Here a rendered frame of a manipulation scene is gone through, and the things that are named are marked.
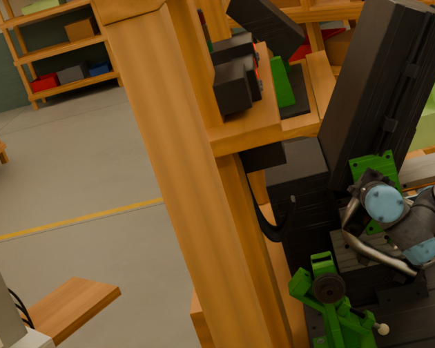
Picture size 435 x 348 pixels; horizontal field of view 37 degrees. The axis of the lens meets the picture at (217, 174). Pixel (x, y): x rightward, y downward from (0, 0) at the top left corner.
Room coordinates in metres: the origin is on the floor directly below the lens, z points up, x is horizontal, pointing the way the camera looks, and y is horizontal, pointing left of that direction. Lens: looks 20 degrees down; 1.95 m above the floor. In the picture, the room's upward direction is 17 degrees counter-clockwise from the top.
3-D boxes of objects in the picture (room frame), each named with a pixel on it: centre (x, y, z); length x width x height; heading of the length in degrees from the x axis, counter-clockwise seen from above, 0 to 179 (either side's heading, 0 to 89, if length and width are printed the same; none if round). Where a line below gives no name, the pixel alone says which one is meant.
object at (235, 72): (1.44, -0.09, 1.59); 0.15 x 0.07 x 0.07; 172
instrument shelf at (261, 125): (1.74, -0.09, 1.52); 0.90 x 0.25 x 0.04; 172
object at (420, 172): (1.76, -0.46, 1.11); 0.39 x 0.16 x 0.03; 82
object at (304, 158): (1.83, -0.23, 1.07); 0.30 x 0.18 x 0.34; 172
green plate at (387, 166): (1.62, -0.40, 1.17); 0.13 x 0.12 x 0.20; 172
